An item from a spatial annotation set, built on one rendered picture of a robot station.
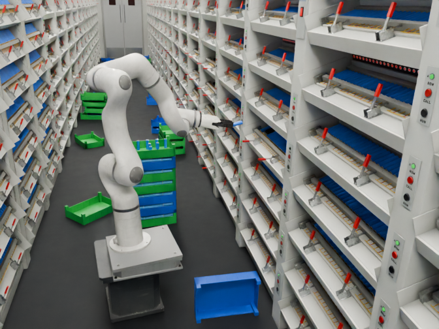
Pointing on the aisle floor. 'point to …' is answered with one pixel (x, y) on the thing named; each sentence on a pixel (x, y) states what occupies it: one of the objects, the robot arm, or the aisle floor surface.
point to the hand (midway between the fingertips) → (228, 123)
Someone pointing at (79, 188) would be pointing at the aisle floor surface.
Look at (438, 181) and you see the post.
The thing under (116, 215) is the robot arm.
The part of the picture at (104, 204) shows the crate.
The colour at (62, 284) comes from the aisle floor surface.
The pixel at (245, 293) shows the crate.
